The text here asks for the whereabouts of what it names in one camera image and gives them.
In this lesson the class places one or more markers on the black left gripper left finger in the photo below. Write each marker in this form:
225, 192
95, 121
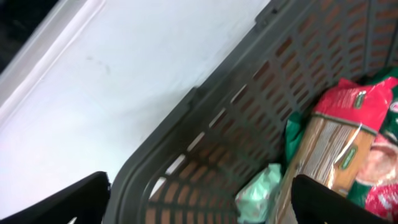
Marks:
85, 201

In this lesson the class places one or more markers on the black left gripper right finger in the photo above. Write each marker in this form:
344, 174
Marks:
314, 203

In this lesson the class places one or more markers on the red spaghetti packet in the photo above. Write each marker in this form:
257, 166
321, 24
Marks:
336, 141

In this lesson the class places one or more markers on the teal small tissue packet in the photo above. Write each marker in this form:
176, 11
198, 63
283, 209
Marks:
255, 200

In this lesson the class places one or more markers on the green Nescafe coffee bag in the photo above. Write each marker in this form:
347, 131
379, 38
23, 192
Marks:
375, 185

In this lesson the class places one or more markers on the grey plastic basket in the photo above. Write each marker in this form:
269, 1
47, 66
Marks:
229, 128

